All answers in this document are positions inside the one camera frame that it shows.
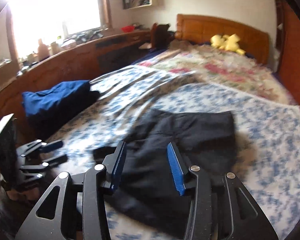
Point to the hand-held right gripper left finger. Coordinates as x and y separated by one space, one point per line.
118 165

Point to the window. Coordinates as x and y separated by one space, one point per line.
55 7

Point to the red bowl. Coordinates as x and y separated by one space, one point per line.
128 29

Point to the wooden chair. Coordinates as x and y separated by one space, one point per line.
162 36

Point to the dark navy jacket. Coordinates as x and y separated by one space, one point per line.
190 140

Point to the dark blue bed sheet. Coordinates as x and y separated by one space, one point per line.
146 56

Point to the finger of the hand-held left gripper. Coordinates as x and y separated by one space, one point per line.
57 160
53 146

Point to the yellow plush toy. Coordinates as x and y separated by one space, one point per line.
227 43

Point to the folded blue cloth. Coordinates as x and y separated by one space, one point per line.
55 93

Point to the brown bottle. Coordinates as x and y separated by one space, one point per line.
43 48

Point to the wooden wardrobe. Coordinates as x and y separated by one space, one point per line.
293 55

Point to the wooden headboard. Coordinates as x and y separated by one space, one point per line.
240 30

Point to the wooden desk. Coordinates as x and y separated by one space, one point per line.
65 65

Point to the white paper sheet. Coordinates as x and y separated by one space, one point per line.
146 46

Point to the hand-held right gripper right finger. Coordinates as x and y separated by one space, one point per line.
176 172

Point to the white blue floral bed sheet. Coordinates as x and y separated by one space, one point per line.
260 150

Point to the pink floral quilt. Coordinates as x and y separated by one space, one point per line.
215 72

